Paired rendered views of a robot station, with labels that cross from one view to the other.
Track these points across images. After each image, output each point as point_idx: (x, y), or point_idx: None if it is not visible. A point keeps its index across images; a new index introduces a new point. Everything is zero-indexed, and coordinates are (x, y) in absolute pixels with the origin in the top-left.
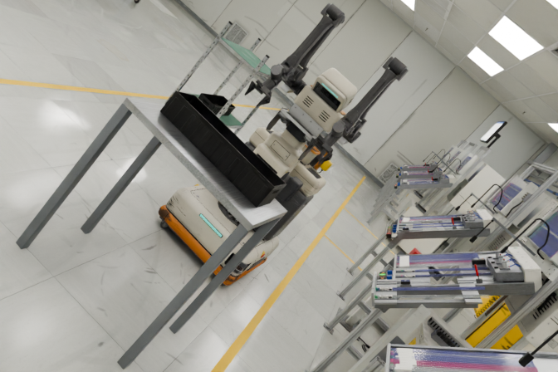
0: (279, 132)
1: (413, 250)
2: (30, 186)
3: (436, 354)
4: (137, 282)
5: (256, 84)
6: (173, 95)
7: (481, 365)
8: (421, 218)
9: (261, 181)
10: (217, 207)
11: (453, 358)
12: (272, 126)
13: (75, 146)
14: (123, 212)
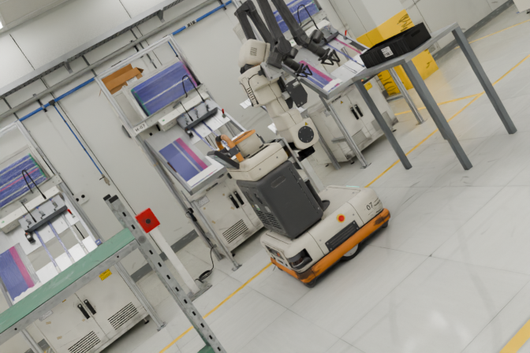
0: (285, 113)
1: (143, 213)
2: (520, 158)
3: (319, 80)
4: (428, 171)
5: (326, 54)
6: (424, 25)
7: (314, 69)
8: (20, 280)
9: (381, 44)
10: (332, 202)
11: (316, 76)
12: (296, 103)
13: (483, 228)
14: (429, 206)
